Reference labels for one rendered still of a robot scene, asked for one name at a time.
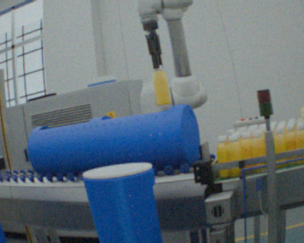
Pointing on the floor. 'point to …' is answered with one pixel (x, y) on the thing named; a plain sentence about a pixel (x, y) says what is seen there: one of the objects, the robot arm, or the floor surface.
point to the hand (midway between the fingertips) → (157, 61)
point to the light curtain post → (8, 136)
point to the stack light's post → (271, 186)
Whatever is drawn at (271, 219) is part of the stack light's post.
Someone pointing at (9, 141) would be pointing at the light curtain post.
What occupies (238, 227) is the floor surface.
